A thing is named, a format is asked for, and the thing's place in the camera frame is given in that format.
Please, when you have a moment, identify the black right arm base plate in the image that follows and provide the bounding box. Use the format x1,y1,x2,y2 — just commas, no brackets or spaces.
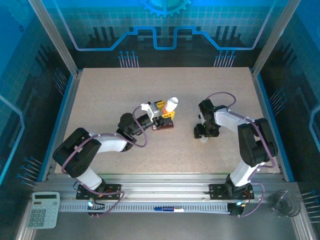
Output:
208,183,255,201

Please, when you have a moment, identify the aluminium frame post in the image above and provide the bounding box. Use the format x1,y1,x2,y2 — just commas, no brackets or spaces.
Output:
27,0,84,77
250,0,302,77

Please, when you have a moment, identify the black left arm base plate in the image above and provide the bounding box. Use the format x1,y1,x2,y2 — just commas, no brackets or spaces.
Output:
76,183,123,201

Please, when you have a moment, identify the clear glass beaker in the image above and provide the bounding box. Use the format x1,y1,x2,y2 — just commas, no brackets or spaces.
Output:
268,189,303,218

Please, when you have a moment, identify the blue table edge strip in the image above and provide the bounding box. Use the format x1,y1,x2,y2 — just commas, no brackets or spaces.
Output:
256,73,296,182
37,73,77,182

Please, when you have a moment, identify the blue and white marker pen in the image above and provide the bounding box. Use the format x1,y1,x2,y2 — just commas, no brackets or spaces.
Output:
154,206,185,213

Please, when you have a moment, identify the white orange pill bottle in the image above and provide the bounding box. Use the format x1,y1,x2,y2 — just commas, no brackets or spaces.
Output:
163,96,180,113

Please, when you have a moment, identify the aluminium mounting rail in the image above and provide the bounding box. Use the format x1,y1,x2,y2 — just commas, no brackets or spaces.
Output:
34,172,298,204

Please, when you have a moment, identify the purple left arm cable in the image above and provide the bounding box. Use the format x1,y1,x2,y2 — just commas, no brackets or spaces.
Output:
60,106,149,219

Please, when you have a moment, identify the grey slotted cable duct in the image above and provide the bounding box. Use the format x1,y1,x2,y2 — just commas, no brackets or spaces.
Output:
59,201,231,214

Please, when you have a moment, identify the white desk calculator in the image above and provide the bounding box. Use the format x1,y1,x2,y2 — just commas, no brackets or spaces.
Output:
26,191,61,230

